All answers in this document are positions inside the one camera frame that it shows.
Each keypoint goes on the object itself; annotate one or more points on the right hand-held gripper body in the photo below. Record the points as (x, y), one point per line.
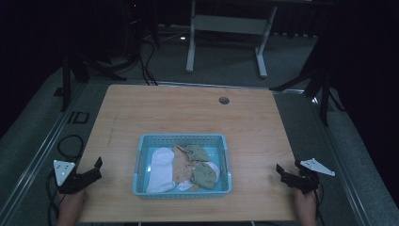
(306, 180)

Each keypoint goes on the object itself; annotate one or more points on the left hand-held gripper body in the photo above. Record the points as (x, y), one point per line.
(72, 180)

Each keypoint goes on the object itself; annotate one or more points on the person's left hand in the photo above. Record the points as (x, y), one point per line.
(71, 201)

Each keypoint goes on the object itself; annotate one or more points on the person's right hand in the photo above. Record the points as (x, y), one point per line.
(305, 202)

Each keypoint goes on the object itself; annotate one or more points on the light blue plastic basket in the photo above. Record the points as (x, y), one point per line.
(142, 188)

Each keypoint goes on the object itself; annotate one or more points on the long white sock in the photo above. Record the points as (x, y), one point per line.
(160, 169)

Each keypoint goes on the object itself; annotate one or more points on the black metal stand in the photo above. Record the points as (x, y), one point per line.
(324, 94)
(66, 81)

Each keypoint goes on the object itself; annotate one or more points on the large green sock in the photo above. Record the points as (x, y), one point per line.
(203, 177)

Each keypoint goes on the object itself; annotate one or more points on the beige sock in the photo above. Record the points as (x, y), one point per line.
(182, 166)

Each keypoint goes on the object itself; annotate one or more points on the small green sock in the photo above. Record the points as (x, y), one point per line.
(197, 152)

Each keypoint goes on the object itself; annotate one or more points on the white metal desk frame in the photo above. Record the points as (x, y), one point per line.
(230, 24)

